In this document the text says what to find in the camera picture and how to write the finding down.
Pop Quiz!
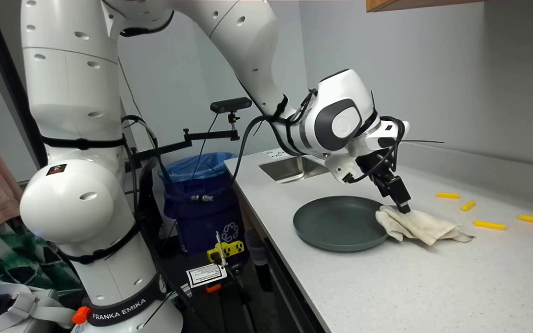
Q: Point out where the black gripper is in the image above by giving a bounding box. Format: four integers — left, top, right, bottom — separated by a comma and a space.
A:
355, 151, 414, 217

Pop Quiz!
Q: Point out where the beige cloth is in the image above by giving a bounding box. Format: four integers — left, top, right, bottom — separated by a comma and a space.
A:
374, 204, 476, 249

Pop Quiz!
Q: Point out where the dark green plate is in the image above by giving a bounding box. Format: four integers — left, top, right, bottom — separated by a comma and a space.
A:
290, 195, 392, 256

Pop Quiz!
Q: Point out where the steel sink basin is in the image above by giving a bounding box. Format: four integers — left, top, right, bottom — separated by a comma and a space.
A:
257, 154, 329, 186

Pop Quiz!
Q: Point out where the yellow black tag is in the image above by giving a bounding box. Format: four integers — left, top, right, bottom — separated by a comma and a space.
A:
205, 239, 246, 267

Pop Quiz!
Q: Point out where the blue recycling bin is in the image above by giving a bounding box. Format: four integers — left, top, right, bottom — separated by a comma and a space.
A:
157, 152, 246, 258

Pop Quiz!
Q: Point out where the white label box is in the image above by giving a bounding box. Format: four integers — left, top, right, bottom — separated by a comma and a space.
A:
185, 263, 229, 291

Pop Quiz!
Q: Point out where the orange knob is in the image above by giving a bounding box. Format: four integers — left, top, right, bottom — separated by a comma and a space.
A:
70, 306, 91, 328

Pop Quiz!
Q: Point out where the green patterned fabric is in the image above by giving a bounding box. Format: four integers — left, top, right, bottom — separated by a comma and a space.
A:
0, 225, 83, 312

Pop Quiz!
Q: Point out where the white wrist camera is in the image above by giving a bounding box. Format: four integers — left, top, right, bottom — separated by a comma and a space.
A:
327, 151, 366, 186

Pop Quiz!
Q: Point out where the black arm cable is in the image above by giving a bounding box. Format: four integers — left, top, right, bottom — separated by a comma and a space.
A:
120, 90, 407, 188

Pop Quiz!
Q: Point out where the black stereo camera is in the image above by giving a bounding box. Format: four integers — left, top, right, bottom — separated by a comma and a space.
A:
209, 97, 253, 115

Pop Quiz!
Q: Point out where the wooden wall cabinet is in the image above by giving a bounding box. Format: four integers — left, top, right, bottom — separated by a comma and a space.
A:
364, 0, 485, 16

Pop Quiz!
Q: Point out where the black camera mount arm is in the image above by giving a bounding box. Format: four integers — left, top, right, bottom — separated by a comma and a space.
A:
126, 112, 242, 169

